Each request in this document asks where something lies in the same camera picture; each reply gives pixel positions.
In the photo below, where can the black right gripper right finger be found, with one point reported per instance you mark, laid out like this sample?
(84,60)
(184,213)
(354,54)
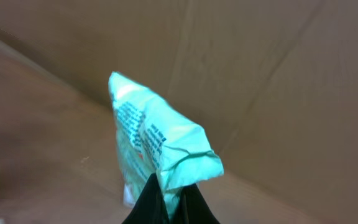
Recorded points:
(192,208)

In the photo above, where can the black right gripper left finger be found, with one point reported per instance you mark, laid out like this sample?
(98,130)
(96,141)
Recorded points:
(150,207)

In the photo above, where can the teal wipes packet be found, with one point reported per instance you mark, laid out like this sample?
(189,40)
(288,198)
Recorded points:
(153,138)

